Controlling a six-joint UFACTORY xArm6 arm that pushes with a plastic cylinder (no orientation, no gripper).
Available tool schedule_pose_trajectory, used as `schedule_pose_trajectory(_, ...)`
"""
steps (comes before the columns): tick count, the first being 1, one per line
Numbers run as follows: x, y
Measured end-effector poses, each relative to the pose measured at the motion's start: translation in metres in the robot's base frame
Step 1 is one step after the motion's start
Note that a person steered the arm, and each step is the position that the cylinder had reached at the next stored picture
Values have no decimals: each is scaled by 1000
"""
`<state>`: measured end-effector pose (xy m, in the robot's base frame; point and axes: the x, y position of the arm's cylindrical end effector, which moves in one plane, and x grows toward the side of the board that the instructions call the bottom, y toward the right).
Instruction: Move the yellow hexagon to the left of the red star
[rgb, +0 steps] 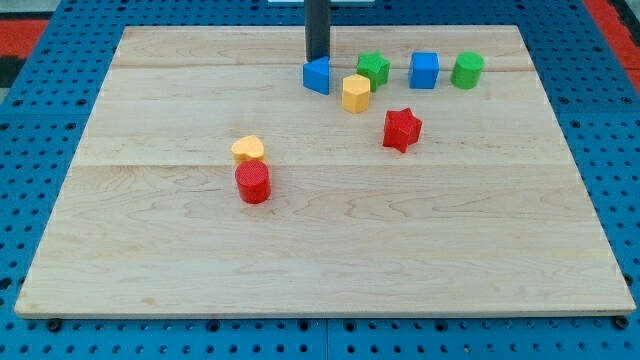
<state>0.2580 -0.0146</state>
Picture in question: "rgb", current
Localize yellow hexagon block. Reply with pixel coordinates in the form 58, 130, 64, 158
341, 74, 371, 114

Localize red star block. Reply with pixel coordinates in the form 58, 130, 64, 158
382, 108, 422, 153

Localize green star block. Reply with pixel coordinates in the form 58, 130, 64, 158
357, 51, 390, 92

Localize red cylinder block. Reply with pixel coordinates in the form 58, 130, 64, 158
235, 160, 271, 204

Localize yellow heart block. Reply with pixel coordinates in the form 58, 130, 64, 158
231, 135, 265, 166

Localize light wooden board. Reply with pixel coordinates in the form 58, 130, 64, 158
15, 25, 636, 319

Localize blue triangle block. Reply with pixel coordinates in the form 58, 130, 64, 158
302, 56, 330, 95

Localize blue cube block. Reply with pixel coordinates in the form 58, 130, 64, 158
408, 52, 440, 89

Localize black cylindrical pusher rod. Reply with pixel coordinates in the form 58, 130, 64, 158
304, 0, 331, 62

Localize green cylinder block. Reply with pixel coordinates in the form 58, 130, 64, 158
450, 51, 485, 90

